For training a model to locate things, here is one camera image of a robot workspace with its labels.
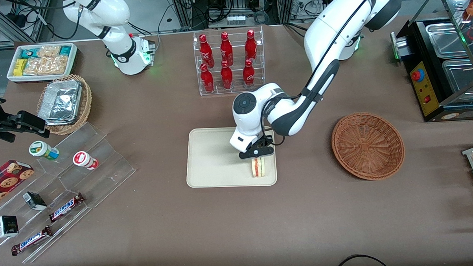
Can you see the clear bag of crackers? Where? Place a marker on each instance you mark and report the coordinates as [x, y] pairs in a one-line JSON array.
[[45, 67], [48, 51]]

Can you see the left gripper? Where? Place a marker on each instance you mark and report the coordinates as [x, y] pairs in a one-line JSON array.
[[261, 142]]

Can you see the light oval wicker basket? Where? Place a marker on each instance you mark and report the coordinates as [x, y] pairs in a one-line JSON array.
[[84, 110]]

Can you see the beige plastic tray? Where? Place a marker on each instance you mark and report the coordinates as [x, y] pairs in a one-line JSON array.
[[213, 157]]

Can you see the clear acrylic stepped display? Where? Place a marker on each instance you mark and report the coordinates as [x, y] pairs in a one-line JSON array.
[[104, 169]]

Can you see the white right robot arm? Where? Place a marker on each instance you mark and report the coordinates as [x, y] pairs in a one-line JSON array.
[[116, 19]]

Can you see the teal snack packet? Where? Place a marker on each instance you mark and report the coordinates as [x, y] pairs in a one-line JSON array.
[[65, 50], [27, 53]]

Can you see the yellow snack packet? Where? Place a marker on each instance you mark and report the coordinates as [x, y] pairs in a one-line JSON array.
[[20, 67]]

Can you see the white power strip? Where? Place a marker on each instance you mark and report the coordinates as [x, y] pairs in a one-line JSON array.
[[235, 20]]

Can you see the triangular sandwich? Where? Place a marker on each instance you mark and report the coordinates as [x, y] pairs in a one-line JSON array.
[[258, 168]]

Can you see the small black white box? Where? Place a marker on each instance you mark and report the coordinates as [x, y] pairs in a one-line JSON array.
[[7, 226], [35, 201]]

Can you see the snickers chocolate bar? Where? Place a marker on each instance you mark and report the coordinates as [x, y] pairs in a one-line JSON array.
[[31, 240], [66, 208]]

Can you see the steel warmer pan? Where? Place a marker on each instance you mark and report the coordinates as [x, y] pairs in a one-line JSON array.
[[445, 39], [462, 78]]

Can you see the red cola bottle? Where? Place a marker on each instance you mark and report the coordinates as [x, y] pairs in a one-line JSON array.
[[206, 79], [226, 77], [249, 75], [226, 50], [251, 48], [205, 51]]

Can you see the clear acrylic bottle rack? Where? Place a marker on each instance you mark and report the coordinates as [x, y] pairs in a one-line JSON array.
[[235, 89]]

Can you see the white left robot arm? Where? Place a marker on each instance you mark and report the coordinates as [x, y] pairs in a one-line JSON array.
[[323, 35]]

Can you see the white rectangular snack bin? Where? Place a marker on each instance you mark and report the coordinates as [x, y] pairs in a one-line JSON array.
[[73, 56]]

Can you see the red chocolate cookie box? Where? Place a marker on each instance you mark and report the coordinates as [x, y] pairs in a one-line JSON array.
[[6, 182]]

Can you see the aluminium foil container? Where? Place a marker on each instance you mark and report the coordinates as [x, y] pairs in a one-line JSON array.
[[60, 101]]

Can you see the black food warmer machine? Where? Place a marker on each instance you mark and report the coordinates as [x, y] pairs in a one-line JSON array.
[[430, 102]]

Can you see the red label yogurt cup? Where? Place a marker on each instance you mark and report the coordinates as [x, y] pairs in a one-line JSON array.
[[84, 160]]

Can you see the brown round wicker basket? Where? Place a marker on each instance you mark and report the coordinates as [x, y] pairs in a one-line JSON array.
[[368, 146]]

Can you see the green label yogurt cup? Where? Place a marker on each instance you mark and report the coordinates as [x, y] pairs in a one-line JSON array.
[[43, 150]]

